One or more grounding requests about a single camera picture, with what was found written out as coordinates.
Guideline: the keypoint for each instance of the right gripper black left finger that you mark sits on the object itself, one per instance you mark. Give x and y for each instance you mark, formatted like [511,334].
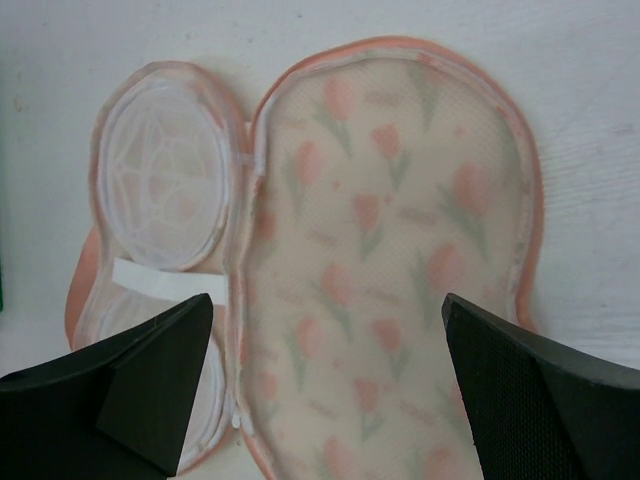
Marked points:
[117,409]

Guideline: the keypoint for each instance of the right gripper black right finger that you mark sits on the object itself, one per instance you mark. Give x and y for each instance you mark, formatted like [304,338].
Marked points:
[539,409]

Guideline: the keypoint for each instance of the floral laundry bag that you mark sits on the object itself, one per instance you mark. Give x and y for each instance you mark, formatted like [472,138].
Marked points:
[374,179]

